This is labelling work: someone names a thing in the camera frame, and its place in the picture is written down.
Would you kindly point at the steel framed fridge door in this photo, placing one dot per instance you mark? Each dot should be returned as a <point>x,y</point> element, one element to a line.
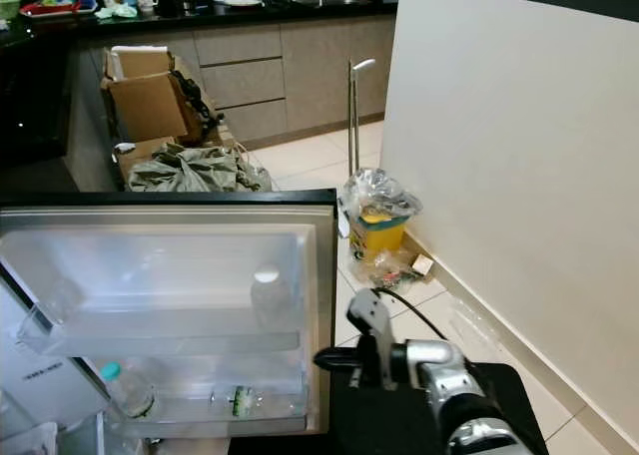
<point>325,275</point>

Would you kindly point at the crumpled grey green bag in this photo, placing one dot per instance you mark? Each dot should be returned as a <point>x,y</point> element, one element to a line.
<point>200,171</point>

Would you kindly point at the yellow waste bin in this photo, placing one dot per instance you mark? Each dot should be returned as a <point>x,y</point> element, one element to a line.
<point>374,237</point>

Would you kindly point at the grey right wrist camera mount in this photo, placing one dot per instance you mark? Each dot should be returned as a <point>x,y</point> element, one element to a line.
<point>364,310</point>

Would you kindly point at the grey kitchen counter cabinet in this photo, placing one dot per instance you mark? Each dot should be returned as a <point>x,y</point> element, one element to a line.
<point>290,76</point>

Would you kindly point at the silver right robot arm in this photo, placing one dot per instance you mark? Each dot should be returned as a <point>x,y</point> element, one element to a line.
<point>444,380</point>

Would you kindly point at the clear bottle with green label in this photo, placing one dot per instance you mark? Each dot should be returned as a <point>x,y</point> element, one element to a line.
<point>240,402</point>

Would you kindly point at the clear bottle with white cap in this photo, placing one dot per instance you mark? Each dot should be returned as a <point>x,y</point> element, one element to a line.
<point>268,275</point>

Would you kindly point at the light green cloth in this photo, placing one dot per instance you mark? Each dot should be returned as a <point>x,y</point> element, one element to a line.
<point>120,11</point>

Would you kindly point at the silver metal pole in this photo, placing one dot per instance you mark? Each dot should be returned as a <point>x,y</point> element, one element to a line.
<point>352,126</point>

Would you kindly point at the large open cardboard box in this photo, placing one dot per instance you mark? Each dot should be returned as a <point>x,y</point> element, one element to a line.
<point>150,106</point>

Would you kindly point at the black oven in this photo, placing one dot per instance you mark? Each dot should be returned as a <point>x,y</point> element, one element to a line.
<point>35,96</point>

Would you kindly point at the clear bottle with teal cap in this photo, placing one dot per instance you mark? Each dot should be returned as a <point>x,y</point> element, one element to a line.
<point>110,371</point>

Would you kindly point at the white fridge body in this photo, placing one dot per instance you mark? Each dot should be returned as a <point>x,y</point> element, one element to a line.
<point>28,395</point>

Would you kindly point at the small white box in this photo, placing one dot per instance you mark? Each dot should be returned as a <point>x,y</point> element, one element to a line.
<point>422,265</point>

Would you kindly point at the green bowl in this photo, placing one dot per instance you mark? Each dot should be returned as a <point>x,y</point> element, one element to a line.
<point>10,6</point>

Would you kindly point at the red tray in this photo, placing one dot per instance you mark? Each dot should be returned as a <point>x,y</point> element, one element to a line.
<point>60,8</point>

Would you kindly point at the clear plastic bag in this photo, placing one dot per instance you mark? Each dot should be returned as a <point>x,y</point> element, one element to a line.
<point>379,191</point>

